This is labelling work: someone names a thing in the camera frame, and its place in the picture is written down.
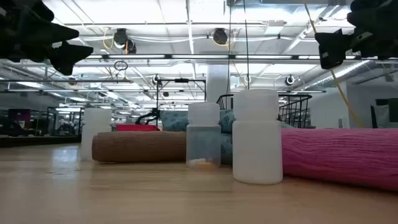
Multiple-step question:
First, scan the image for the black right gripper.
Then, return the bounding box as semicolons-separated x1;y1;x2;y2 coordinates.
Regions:
314;0;398;70

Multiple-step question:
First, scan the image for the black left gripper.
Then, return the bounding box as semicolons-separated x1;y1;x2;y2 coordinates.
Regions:
0;0;94;76

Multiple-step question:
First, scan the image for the white plastic bottle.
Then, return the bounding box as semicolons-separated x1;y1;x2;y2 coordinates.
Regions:
232;89;284;185
80;107;113;161

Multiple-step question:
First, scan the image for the brown bandage roll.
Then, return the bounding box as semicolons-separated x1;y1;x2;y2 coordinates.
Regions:
91;130;187;163

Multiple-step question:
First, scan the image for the blue patterned cloth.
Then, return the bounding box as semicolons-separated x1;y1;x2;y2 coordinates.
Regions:
159;108;236;165

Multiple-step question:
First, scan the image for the clear pill bottle white cap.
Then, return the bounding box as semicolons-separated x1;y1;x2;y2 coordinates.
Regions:
185;102;221;170

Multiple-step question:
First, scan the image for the dark red background box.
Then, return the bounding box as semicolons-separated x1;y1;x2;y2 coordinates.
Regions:
8;108;32;123

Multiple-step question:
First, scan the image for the dark background table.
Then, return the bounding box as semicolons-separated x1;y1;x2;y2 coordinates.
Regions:
0;135;82;148

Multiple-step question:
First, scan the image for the pink bandage roll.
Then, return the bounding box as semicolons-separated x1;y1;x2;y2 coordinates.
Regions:
281;128;398;192

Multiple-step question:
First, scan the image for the red plastic bin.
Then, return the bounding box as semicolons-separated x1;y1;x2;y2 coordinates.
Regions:
114;124;161;133

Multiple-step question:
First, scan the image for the white column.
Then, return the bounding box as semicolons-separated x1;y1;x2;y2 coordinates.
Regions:
206;64;231;103

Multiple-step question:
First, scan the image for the long ceiling light fixture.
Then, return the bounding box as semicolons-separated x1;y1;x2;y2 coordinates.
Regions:
86;54;398;60

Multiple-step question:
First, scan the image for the yellow cable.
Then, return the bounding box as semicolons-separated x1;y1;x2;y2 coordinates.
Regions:
303;2;364;128

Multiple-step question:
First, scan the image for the black cable ring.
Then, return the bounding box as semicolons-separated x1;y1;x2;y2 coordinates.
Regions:
113;60;129;72

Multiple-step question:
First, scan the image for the black wire basket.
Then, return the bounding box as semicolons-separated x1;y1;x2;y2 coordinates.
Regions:
216;93;313;129

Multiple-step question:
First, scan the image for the black background workstation frame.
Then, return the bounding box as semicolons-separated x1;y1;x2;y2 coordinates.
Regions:
46;106;83;136

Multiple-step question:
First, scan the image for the black hanging cable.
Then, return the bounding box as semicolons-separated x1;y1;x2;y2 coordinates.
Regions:
226;0;233;94

